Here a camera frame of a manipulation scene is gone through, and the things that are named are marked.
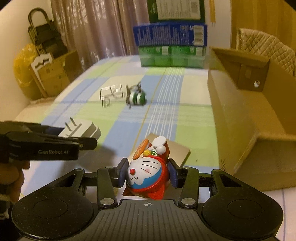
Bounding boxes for Doraemon toy figure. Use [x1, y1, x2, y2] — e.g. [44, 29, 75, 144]
[123, 136, 170, 200]

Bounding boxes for white power adapter plug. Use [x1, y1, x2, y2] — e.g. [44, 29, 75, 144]
[59, 118, 101, 140]

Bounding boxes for striped hair claw clip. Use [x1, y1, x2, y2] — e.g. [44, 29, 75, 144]
[126, 82, 142, 109]

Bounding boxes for metal wire puzzle frame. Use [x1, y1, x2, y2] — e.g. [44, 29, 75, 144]
[99, 84, 125, 108]

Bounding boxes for left hand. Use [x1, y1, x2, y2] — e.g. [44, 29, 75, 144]
[1, 161, 30, 202]

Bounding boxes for yellow plastic bag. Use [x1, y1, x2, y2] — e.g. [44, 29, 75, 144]
[13, 43, 42, 100]

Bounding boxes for brown cardboard boxes on floor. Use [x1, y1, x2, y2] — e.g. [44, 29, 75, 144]
[30, 50, 83, 98]

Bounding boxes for plaid tablecloth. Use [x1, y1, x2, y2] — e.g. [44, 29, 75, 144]
[11, 57, 295, 240]

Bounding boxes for open cardboard box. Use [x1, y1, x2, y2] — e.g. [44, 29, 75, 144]
[208, 48, 295, 191]

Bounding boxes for black folding cart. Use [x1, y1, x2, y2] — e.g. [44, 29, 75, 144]
[28, 8, 68, 58]

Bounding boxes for green box pack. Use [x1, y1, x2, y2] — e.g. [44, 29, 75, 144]
[138, 46, 207, 69]

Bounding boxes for beige curtain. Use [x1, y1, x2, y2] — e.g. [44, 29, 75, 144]
[51, 0, 149, 70]

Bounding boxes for blue box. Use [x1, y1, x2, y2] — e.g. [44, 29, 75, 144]
[133, 22, 207, 47]

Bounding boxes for quilted beige chair cover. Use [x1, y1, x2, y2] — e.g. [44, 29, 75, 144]
[236, 28, 295, 76]

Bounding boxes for dark green box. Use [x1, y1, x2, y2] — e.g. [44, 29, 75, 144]
[147, 0, 206, 24]

